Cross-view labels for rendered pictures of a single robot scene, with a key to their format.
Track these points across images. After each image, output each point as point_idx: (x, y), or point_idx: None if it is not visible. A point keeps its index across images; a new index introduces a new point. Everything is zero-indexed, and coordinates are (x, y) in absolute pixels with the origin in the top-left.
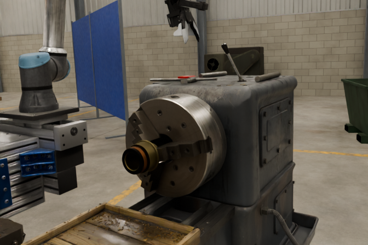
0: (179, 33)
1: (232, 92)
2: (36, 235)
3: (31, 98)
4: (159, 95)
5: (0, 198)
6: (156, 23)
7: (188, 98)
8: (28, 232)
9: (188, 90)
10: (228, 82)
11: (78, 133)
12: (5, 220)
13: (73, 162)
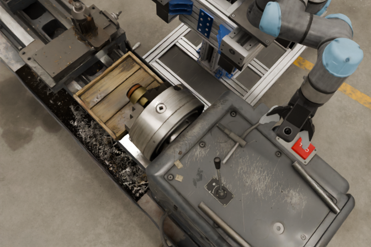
0: (269, 111)
1: (159, 160)
2: (359, 73)
3: (252, 4)
4: (210, 106)
5: (203, 30)
6: None
7: (160, 121)
8: (365, 65)
9: (193, 127)
10: (217, 175)
11: (235, 55)
12: (106, 39)
13: (232, 63)
